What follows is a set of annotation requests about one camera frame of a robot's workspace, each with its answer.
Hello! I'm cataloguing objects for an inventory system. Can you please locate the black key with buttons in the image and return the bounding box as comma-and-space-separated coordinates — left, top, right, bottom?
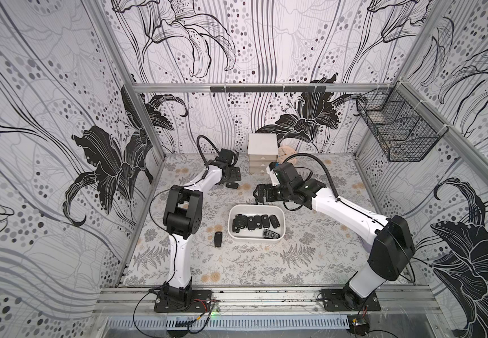
261, 214, 270, 229

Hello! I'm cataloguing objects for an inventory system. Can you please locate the silver black BMW key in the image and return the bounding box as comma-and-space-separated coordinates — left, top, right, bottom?
263, 229, 281, 240

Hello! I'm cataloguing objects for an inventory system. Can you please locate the white storage tray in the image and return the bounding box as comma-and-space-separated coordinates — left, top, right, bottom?
228, 204, 286, 244

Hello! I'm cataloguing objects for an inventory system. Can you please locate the black key front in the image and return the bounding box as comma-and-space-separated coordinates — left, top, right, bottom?
248, 216, 262, 231

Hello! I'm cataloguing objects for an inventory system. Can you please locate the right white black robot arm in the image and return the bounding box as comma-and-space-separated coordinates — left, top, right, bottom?
266, 162, 415, 309

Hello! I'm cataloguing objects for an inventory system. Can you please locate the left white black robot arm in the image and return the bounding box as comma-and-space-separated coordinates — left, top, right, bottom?
162, 161, 241, 306

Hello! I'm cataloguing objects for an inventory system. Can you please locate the pink round alarm clock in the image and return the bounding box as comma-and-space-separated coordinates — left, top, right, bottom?
278, 146, 297, 163

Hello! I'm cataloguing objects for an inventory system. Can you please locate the white mini drawer cabinet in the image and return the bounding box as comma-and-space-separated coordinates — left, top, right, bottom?
248, 133, 279, 173

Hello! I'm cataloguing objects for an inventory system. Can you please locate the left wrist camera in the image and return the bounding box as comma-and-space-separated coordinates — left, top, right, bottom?
217, 149, 239, 166

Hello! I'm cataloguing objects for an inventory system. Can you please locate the black wall hook rail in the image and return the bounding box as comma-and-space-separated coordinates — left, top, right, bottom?
209, 85, 326, 93

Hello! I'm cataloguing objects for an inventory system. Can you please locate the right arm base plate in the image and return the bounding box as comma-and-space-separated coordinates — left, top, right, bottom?
317, 289, 381, 313

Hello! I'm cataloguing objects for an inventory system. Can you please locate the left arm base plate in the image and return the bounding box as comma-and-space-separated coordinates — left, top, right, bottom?
154, 288, 213, 313

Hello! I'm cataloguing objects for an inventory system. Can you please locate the black wire wall basket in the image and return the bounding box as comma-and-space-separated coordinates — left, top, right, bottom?
356, 87, 448, 162

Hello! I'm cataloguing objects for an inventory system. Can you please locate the white cable duct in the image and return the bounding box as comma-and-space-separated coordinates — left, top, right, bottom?
107, 314, 350, 331

